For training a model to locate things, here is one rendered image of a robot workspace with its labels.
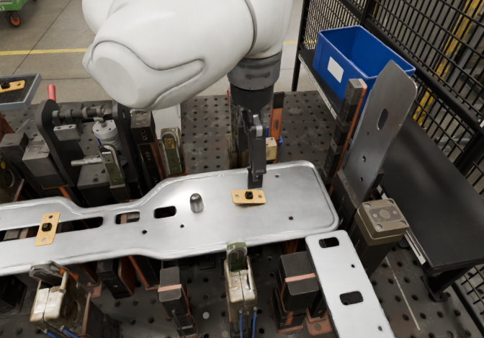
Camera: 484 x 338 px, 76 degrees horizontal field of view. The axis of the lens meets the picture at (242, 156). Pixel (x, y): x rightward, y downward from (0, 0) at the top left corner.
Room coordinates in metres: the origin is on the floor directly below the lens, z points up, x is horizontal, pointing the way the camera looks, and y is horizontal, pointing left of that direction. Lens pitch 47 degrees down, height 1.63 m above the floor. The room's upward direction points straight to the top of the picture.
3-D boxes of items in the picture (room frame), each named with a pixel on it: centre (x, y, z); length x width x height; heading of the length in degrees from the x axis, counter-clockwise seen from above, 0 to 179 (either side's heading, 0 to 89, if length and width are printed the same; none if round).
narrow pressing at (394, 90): (0.48, -0.28, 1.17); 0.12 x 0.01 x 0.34; 10
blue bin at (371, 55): (0.91, -0.38, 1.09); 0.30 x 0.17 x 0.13; 16
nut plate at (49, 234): (0.37, 0.44, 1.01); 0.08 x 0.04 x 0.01; 10
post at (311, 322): (0.28, -0.20, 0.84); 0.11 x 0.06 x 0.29; 10
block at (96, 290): (0.38, 0.45, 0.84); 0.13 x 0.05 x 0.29; 10
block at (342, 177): (0.48, -0.28, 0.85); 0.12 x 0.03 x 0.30; 10
